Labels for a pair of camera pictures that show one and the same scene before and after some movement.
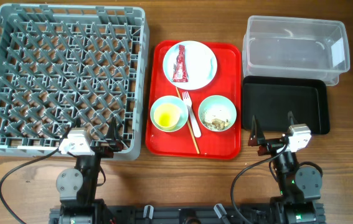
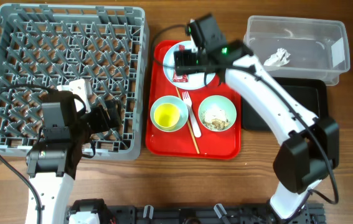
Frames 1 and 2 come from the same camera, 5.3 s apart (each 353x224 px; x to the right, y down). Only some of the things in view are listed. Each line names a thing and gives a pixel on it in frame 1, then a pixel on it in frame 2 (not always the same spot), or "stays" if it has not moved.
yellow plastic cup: [167, 115] stays
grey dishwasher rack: [65, 77] stays
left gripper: [113, 140] to [99, 112]
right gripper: [258, 139] to [184, 58]
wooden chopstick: [188, 124] stays
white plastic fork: [196, 127] stays
